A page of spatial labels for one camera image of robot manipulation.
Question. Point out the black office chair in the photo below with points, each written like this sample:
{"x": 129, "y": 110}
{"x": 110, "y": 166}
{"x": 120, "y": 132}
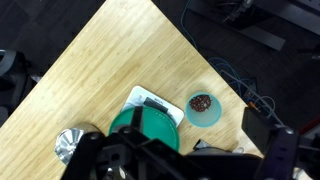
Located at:
{"x": 10, "y": 83}

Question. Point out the brown beans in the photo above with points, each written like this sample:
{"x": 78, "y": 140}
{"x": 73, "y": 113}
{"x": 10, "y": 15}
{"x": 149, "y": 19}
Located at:
{"x": 200, "y": 102}

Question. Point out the translucent blue plastic cup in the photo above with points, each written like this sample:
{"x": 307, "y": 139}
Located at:
{"x": 213, "y": 117}

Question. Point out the white digital kitchen scale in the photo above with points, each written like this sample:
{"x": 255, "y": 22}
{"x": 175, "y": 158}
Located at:
{"x": 141, "y": 95}

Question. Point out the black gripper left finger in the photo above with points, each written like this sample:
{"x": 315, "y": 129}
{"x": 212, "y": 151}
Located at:
{"x": 133, "y": 156}

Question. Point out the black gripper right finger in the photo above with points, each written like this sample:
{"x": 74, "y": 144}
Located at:
{"x": 286, "y": 156}

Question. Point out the black low platform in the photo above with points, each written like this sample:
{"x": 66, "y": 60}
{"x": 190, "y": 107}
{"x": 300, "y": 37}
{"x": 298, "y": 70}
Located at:
{"x": 266, "y": 30}

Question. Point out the green plastic plate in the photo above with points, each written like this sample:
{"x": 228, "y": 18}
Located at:
{"x": 160, "y": 130}

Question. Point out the small stainless steel pot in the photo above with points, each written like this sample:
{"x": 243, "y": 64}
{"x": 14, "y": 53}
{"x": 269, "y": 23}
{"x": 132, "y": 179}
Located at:
{"x": 68, "y": 143}

